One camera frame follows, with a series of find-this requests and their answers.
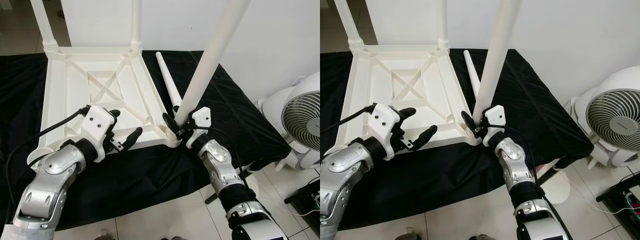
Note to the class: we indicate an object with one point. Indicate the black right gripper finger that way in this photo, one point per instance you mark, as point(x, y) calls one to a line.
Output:
point(469, 122)
point(172, 125)

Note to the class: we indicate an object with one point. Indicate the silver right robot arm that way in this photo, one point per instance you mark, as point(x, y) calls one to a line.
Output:
point(220, 165)
point(515, 160)

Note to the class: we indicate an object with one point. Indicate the black table cloth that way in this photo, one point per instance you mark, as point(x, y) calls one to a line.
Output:
point(450, 175)
point(150, 175)

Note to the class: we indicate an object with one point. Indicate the black plastic floor crate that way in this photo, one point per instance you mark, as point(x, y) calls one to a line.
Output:
point(620, 197)
point(305, 200)

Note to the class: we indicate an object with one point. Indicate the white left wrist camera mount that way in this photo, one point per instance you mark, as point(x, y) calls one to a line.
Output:
point(382, 122)
point(97, 125)

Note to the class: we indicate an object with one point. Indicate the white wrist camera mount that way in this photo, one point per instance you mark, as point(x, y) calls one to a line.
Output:
point(97, 125)
point(202, 117)
point(382, 122)
point(497, 116)

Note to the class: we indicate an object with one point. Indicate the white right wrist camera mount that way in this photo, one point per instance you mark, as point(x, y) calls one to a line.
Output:
point(202, 117)
point(497, 116)

